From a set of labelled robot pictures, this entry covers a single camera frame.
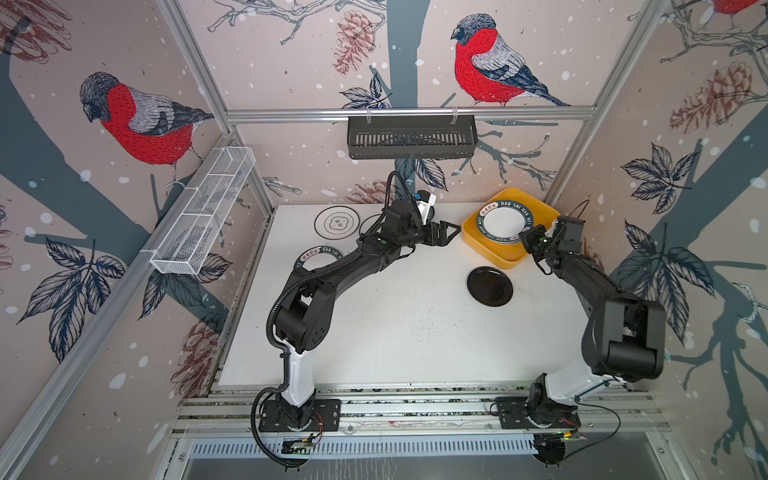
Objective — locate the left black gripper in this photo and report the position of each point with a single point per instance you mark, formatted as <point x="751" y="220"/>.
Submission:
<point x="441" y="241"/>

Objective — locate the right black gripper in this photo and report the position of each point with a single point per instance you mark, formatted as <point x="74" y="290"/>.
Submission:
<point x="531" y="234"/>

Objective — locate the green rim plate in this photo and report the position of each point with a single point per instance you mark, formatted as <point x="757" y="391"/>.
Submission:
<point x="316" y="257"/>
<point x="504" y="221"/>

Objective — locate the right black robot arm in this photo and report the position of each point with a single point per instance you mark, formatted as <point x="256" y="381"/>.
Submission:
<point x="624" y="338"/>

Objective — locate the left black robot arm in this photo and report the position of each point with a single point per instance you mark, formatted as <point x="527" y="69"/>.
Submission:
<point x="301" y="316"/>

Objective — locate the yellow plastic bin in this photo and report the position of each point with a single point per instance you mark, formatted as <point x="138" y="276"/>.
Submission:
<point x="506" y="257"/>

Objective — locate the black round plate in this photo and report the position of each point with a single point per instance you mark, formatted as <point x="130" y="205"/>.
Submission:
<point x="490" y="286"/>

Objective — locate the white plate black rings far-left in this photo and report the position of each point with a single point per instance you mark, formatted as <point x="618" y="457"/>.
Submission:
<point x="336" y="222"/>

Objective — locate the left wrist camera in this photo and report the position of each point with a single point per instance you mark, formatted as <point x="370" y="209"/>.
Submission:
<point x="425" y="202"/>

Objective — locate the black hanging wire basket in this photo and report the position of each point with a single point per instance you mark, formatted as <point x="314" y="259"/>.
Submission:
<point x="439" y="137"/>

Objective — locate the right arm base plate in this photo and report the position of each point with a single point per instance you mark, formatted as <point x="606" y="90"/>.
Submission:
<point x="516" y="413"/>

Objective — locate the aluminium mounting rail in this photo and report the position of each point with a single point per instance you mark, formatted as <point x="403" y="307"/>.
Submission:
<point x="386" y="411"/>

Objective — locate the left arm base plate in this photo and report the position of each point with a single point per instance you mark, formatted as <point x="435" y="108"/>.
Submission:
<point x="278" y="416"/>

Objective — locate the white mesh wall shelf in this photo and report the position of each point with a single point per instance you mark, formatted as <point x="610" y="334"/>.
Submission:
<point x="189" y="241"/>

